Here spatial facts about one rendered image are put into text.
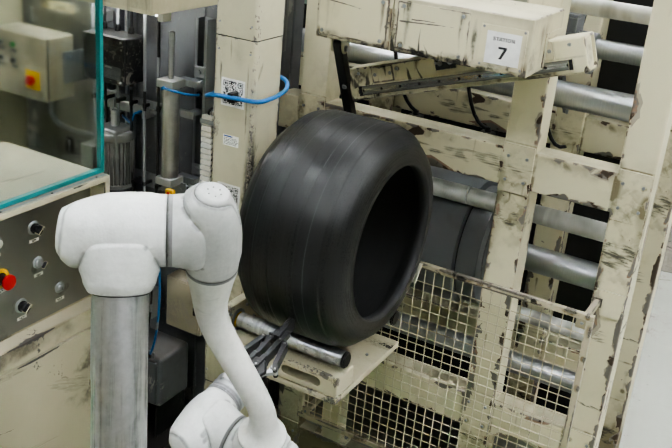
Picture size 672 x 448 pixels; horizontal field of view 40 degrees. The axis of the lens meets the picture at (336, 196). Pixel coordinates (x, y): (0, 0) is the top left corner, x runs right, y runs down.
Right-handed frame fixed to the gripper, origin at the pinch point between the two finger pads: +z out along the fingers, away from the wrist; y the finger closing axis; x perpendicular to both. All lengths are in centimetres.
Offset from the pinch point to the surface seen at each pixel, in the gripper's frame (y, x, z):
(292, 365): 3.2, 18.5, 6.0
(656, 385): -66, 154, 180
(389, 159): -12.2, -34.2, 32.9
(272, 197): 7.9, -30.3, 11.3
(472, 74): -17, -40, 72
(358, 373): -9.1, 27.2, 18.8
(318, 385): -4.9, 21.5, 5.4
